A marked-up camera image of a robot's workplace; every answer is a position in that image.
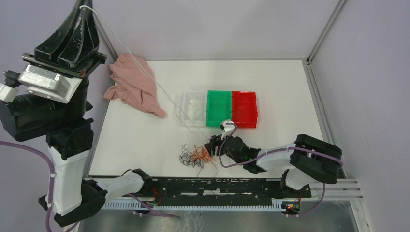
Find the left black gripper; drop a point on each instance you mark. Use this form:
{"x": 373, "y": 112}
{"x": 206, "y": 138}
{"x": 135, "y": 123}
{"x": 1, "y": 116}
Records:
{"x": 83, "y": 43}

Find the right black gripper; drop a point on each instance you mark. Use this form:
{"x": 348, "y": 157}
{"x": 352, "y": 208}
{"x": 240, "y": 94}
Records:
{"x": 216, "y": 140}

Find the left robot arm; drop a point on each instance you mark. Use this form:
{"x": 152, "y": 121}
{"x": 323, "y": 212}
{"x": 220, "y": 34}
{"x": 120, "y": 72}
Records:
{"x": 70, "y": 198}

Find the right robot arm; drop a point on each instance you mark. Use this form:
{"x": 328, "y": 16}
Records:
{"x": 304, "y": 161}

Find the clear plastic bin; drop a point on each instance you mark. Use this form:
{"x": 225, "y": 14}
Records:
{"x": 192, "y": 109}

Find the green plastic bin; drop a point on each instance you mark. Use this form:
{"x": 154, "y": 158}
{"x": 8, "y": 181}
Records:
{"x": 218, "y": 107}

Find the red plastic bin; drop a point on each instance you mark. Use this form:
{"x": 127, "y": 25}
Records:
{"x": 244, "y": 109}

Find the pink cloth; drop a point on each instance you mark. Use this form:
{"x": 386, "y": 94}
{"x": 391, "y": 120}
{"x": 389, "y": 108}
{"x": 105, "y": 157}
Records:
{"x": 134, "y": 85}

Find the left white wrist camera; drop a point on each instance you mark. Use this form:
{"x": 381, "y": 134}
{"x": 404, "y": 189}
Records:
{"x": 39, "y": 82}

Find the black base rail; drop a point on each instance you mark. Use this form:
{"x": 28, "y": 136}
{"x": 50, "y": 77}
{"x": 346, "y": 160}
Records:
{"x": 218, "y": 191}

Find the aluminium frame rail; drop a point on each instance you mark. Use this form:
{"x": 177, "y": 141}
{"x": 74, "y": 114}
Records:
{"x": 343, "y": 190}

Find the white slotted cable duct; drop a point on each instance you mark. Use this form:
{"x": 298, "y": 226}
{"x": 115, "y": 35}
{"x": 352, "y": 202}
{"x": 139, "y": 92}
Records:
{"x": 124, "y": 204}

